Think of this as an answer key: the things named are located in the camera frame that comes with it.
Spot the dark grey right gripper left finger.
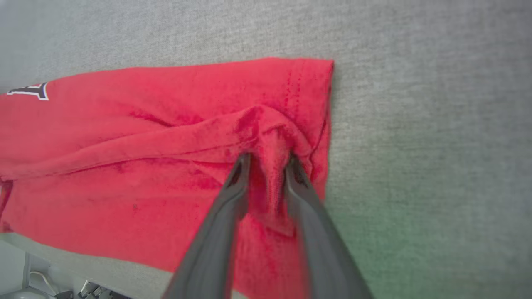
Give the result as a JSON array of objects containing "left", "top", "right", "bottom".
[{"left": 163, "top": 153, "right": 252, "bottom": 299}]

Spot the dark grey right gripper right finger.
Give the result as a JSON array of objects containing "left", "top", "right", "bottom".
[{"left": 284, "top": 155, "right": 373, "bottom": 299}]

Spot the red white striped shirt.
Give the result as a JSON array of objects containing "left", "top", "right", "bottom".
[{"left": 0, "top": 57, "right": 335, "bottom": 299}]

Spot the grey fabric sofa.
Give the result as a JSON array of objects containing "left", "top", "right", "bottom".
[{"left": 0, "top": 0, "right": 532, "bottom": 299}]

